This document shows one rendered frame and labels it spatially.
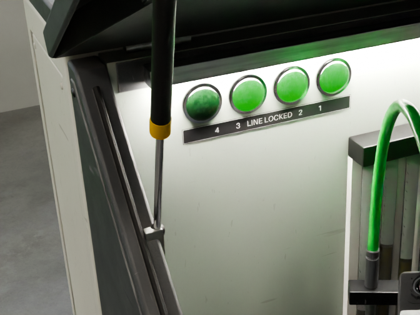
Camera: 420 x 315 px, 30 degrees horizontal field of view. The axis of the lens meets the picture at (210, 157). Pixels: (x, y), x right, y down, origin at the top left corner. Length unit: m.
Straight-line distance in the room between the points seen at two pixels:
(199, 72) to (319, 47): 0.15
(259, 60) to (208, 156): 0.14
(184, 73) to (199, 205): 0.20
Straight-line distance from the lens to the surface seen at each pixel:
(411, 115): 0.79
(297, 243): 1.10
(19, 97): 4.72
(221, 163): 0.99
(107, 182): 0.83
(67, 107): 0.97
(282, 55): 0.94
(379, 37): 1.00
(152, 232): 0.81
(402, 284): 0.64
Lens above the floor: 1.74
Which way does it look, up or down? 26 degrees down
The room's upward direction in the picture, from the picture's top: 3 degrees counter-clockwise
